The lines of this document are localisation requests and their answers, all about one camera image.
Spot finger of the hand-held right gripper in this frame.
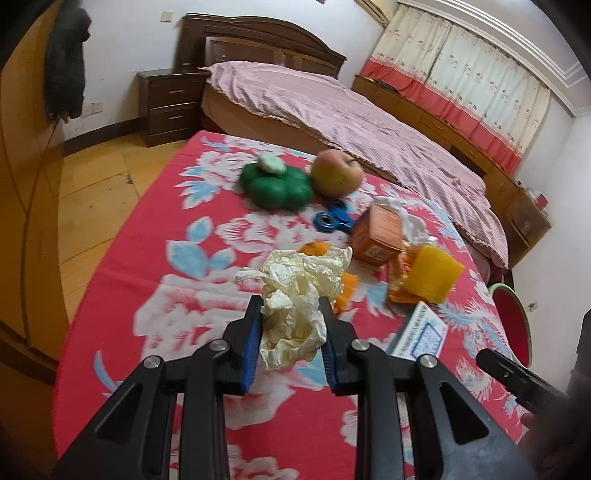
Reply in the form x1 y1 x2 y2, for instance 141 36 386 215
475 348 571 418

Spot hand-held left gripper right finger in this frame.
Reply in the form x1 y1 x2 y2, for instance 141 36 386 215
318 296 539 480

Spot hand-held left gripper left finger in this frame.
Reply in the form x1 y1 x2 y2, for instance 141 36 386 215
51 295 265 480

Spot cream paper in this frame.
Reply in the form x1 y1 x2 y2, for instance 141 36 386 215
235 246 354 372

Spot red chair with green rim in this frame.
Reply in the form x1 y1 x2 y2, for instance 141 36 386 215
489 282 533 366

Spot orange snack packet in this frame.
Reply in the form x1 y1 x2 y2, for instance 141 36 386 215
333 272 361 315

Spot person's dark clothing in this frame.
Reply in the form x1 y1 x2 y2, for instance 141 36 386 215
576 309 591 384

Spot red floral tablecloth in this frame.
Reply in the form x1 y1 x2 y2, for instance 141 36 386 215
53 130 527 480

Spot small white blue box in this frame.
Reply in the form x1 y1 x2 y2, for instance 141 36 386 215
383 301 448 358

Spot yellow sponge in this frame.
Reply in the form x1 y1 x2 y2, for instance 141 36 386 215
402 244 465 304

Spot orange carton box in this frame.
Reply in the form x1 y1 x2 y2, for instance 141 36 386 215
348 204 404 265

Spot blue fidget spinner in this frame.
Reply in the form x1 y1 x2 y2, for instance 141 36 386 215
314 199 358 230

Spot green clover-shaped toy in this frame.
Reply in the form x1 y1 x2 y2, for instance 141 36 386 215
239 154 315 212

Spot white crumpled cloth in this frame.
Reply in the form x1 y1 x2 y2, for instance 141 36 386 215
373 196 428 243

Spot red-green apple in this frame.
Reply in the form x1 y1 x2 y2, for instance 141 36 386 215
310 148 365 198

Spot long wooden window cabinet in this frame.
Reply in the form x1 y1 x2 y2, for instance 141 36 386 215
353 74 552 273

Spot bed with pink cover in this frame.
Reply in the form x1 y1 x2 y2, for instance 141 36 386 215
198 60 513 278

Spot dark wooden nightstand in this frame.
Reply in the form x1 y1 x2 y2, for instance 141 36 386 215
137 68 211 147

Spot light wooden wardrobe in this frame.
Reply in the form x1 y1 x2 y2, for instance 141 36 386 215
0 0 70 384

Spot cream and red curtains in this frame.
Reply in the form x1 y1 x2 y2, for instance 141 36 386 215
359 2 552 174

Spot dark wooden headboard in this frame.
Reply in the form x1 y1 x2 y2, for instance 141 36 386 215
175 13 347 77

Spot dark hanging jacket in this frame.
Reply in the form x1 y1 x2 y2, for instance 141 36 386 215
44 0 90 121

